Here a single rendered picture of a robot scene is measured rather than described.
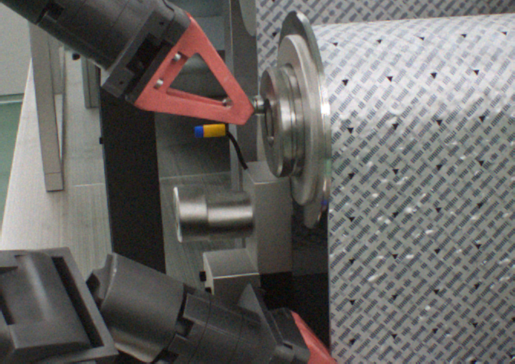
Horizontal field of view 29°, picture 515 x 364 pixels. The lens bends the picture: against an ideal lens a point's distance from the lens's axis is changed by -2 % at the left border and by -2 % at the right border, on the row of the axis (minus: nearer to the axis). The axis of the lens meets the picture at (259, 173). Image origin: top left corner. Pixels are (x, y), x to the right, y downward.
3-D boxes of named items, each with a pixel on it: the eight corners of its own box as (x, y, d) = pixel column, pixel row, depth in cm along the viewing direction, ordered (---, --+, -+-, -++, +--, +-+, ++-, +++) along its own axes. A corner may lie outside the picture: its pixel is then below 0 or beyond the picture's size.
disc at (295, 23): (277, 174, 79) (275, -13, 72) (283, 173, 79) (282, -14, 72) (323, 268, 65) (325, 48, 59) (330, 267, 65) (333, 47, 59)
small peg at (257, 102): (221, 97, 70) (224, 99, 69) (260, 93, 71) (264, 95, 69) (222, 117, 70) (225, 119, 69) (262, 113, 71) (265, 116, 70)
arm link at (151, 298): (92, 294, 59) (106, 228, 64) (49, 356, 63) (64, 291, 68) (195, 336, 61) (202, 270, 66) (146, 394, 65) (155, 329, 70)
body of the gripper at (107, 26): (125, 104, 63) (25, 39, 61) (122, 77, 73) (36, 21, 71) (183, 18, 63) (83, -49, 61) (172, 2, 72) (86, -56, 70)
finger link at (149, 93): (224, 165, 68) (106, 89, 65) (214, 141, 74) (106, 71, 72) (283, 82, 67) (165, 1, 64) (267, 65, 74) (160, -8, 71)
